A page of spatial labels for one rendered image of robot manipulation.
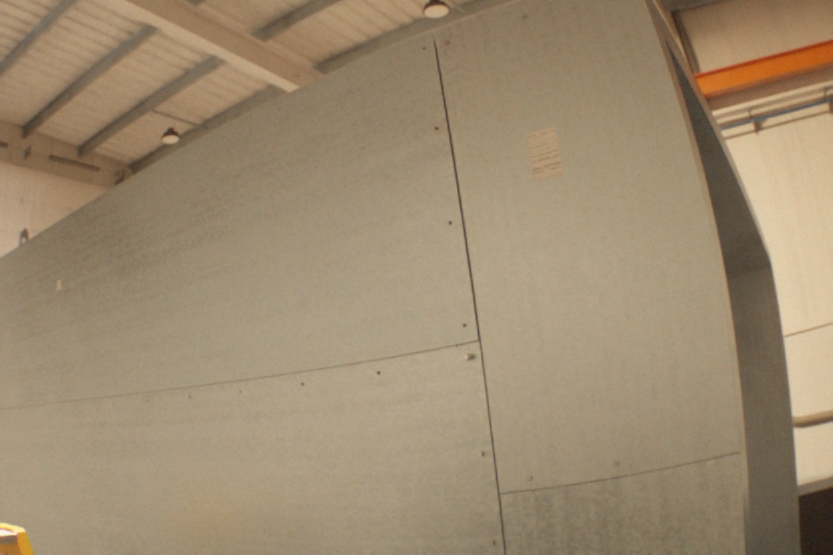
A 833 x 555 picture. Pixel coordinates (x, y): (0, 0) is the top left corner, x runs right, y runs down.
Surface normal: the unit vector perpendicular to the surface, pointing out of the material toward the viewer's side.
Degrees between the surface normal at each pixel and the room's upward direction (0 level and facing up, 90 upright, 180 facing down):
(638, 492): 90
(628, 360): 90
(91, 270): 90
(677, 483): 90
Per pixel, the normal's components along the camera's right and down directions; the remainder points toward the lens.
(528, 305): -0.52, -0.14
